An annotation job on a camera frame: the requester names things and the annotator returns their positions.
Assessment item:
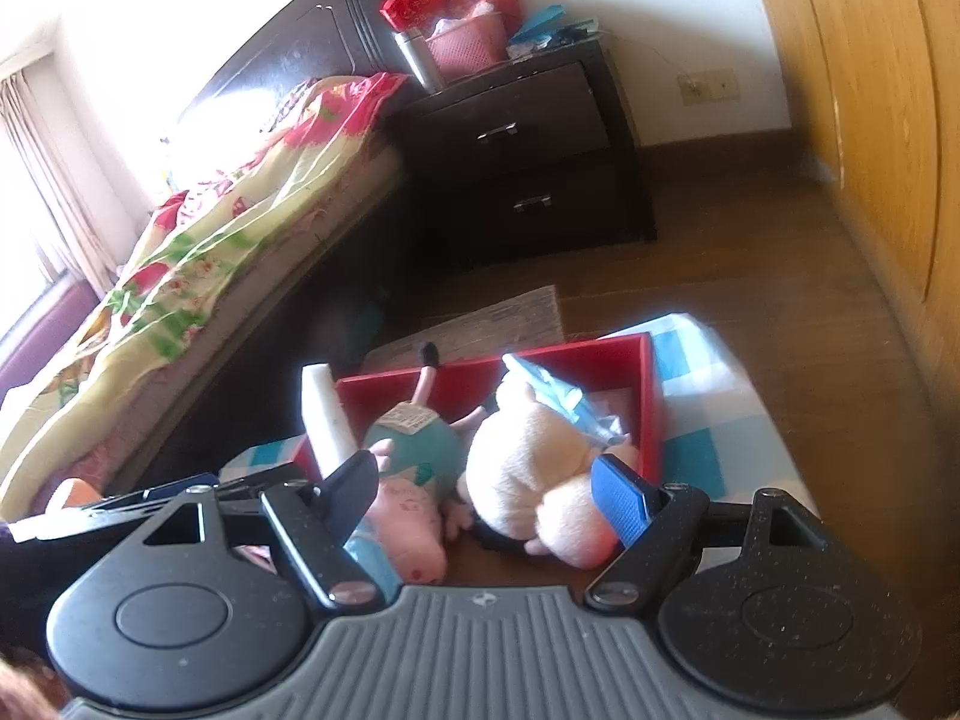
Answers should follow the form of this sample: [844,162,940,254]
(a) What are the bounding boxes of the beige curtain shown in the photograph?
[0,67,121,302]

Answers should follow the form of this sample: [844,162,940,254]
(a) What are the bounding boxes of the dark wooden nightstand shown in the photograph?
[386,37,658,272]

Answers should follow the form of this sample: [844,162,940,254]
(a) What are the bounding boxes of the teal paper items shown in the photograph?
[506,6,601,61]

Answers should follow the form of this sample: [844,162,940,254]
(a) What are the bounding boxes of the floral yellow blanket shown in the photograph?
[0,73,410,481]

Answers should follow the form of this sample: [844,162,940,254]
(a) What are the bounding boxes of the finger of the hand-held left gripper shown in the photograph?
[142,463,302,501]

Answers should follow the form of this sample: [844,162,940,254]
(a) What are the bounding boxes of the flat cardboard sheet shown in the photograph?
[360,285,568,373]

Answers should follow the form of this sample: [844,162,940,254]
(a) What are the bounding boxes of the pink plastic basket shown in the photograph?
[425,11,512,84]

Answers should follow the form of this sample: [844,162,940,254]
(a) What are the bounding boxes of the dark wooden bed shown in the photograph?
[0,0,421,520]

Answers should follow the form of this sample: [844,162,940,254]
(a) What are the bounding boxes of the white sponge block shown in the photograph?
[301,362,358,485]

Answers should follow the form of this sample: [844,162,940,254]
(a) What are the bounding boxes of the steel thermos bottle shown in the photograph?
[395,28,448,94]

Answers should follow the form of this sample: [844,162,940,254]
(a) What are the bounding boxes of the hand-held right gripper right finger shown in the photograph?
[585,454,823,611]

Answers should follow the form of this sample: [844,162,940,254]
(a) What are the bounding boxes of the red cardboard box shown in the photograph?
[292,331,665,586]

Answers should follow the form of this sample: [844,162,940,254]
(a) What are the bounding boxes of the beige wall socket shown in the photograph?
[677,69,740,105]

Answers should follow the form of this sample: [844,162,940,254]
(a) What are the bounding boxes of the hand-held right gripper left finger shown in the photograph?
[142,450,385,610]

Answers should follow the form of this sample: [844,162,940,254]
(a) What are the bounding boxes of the pink pig plush teal dress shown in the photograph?
[352,341,500,586]

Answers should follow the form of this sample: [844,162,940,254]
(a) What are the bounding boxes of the purple bench cushion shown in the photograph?
[0,277,100,400]

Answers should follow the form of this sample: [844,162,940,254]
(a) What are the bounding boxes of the cream plush toy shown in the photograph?
[454,371,643,569]

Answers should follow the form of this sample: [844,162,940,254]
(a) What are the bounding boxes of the light wooden wardrobe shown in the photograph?
[739,0,960,361]

